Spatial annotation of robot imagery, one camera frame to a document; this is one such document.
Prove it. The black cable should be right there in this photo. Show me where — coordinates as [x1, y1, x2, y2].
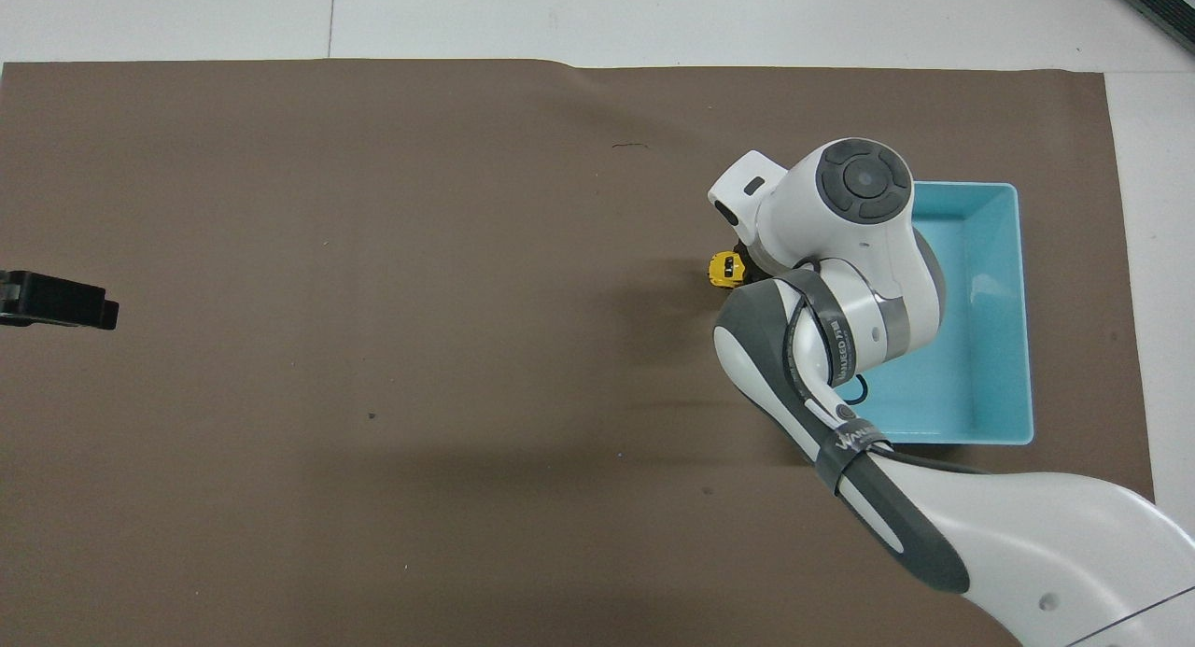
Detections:
[782, 270, 992, 476]

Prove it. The light blue plastic bin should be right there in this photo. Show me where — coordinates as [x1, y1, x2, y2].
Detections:
[843, 181, 1035, 446]

